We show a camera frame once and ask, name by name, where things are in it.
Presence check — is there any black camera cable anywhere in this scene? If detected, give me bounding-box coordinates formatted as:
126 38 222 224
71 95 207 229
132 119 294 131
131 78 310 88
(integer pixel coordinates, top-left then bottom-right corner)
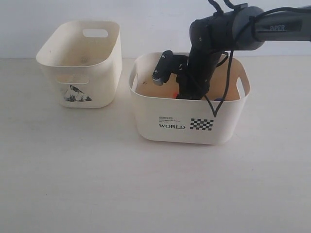
204 0 258 117

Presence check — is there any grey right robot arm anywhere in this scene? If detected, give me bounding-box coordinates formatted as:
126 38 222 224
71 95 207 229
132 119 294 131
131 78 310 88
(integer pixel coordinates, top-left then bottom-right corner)
177 6 311 100

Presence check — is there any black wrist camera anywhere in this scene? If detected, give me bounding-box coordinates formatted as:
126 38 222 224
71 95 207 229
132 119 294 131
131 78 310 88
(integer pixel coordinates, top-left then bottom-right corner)
152 50 188 86

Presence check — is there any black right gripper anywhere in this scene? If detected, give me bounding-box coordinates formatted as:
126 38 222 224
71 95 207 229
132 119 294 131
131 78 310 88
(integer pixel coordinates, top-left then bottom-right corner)
177 48 223 100

